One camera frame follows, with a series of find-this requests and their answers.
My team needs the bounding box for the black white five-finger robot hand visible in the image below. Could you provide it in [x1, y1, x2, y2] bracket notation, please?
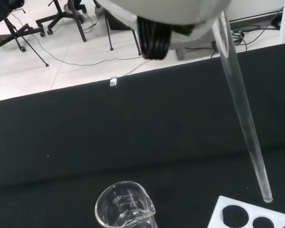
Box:
[95, 0, 232, 60]

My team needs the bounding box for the white test tube rack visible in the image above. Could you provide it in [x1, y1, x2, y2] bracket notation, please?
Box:
[208, 195, 285, 228]

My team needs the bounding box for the black table leg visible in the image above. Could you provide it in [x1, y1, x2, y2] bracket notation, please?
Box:
[132, 28, 143, 57]
[70, 0, 87, 43]
[104, 11, 114, 51]

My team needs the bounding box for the black office chair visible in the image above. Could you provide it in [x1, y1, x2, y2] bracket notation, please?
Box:
[35, 0, 87, 36]
[0, 0, 47, 58]

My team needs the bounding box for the black bench cloth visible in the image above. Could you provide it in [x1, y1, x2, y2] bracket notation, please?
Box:
[0, 41, 285, 228]

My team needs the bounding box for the black tripod leg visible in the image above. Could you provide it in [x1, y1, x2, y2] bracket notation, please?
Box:
[21, 35, 50, 68]

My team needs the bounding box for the clear glass beaker with water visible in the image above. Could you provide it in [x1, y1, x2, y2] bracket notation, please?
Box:
[95, 180, 157, 228]

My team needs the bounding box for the thin black floor cable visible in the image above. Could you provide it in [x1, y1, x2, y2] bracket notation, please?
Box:
[32, 33, 150, 67]

